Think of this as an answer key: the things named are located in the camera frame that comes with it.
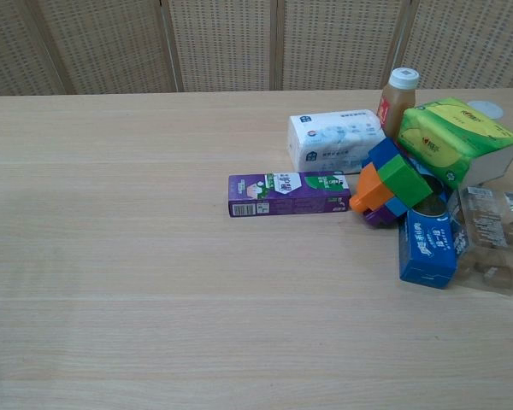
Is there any green yellow tissue pack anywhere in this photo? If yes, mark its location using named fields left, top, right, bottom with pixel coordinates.
left=398, top=97, right=513, bottom=191

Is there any white tissue pack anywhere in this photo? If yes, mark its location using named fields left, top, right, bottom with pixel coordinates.
left=286, top=108, right=388, bottom=175

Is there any clear plastic snack package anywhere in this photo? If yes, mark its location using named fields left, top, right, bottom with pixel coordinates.
left=447, top=184, right=513, bottom=291

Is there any blue cookie box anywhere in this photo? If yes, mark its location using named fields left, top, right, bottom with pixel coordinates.
left=398, top=168, right=467, bottom=290

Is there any colourful building block toy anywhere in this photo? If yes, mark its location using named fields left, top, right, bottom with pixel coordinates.
left=349, top=138, right=434, bottom=229

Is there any round grey table grommet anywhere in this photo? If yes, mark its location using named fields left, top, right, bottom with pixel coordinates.
left=467, top=100, right=506, bottom=120

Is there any juice bottle with white cap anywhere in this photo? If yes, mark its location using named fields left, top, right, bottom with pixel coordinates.
left=376, top=67, right=421, bottom=139

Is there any woven folding screen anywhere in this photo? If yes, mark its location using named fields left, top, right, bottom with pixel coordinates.
left=0, top=0, right=513, bottom=99

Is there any purple toothpaste box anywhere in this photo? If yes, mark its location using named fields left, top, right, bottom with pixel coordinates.
left=227, top=170, right=352, bottom=218

